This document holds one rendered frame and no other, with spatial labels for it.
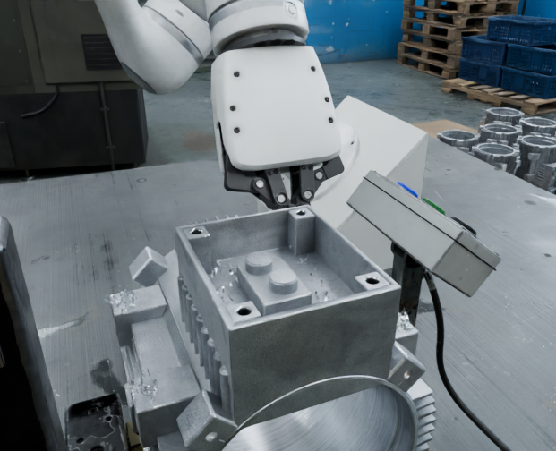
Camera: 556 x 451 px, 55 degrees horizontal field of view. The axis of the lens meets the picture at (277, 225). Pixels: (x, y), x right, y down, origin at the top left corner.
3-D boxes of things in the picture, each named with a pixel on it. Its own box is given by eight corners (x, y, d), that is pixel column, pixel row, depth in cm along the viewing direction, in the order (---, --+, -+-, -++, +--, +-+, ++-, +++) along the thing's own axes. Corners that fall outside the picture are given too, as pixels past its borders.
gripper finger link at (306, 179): (331, 163, 48) (297, 208, 47) (293, 128, 48) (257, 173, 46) (345, 157, 46) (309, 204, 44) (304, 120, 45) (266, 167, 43)
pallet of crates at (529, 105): (586, 106, 528) (609, 21, 493) (533, 116, 494) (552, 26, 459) (491, 83, 622) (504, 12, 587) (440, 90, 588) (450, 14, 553)
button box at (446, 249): (472, 300, 53) (506, 257, 52) (430, 273, 49) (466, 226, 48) (381, 227, 67) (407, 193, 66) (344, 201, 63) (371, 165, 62)
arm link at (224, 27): (290, 36, 51) (295, 66, 51) (201, 40, 48) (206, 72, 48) (324, -7, 43) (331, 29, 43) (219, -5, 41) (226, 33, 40)
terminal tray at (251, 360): (394, 384, 33) (406, 285, 29) (228, 438, 29) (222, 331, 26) (310, 285, 43) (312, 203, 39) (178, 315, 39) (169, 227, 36)
